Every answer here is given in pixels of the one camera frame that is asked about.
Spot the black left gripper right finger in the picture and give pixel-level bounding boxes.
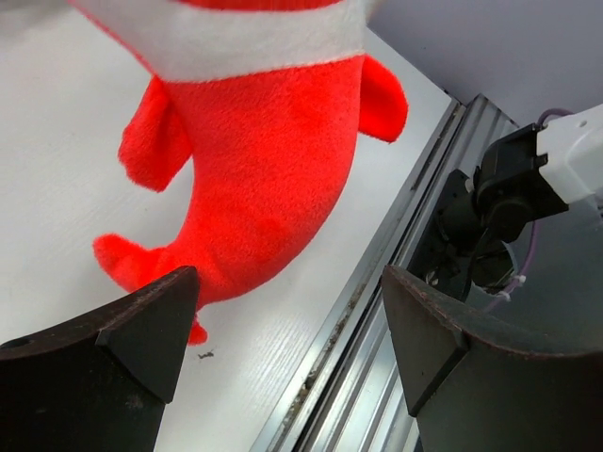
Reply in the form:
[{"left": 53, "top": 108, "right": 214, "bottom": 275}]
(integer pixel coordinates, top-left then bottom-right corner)
[{"left": 381, "top": 266, "right": 602, "bottom": 451}]

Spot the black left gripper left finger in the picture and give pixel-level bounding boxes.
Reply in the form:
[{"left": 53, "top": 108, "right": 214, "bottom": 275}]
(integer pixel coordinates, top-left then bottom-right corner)
[{"left": 1, "top": 266, "right": 199, "bottom": 451}]

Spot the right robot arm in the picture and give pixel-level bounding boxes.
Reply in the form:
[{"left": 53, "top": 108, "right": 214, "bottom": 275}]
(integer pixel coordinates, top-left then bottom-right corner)
[{"left": 425, "top": 105, "right": 602, "bottom": 302}]

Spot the aluminium table edge rail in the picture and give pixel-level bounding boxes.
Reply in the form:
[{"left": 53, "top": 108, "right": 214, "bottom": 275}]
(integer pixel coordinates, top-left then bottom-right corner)
[{"left": 252, "top": 94, "right": 517, "bottom": 451}]

